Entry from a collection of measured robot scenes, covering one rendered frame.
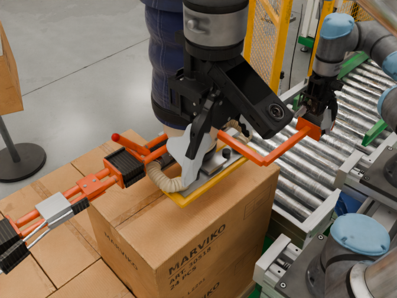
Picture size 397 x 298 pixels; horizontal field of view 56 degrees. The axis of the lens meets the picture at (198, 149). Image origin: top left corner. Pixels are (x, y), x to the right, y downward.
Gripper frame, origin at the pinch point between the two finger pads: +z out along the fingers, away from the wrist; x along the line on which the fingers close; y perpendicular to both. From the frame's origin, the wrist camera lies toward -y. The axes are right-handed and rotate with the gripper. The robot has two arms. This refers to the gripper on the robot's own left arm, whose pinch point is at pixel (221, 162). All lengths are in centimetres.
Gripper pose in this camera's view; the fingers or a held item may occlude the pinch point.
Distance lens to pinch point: 57.8
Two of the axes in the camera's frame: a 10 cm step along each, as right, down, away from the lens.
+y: -7.4, -4.5, 5.0
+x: -6.7, 5.0, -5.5
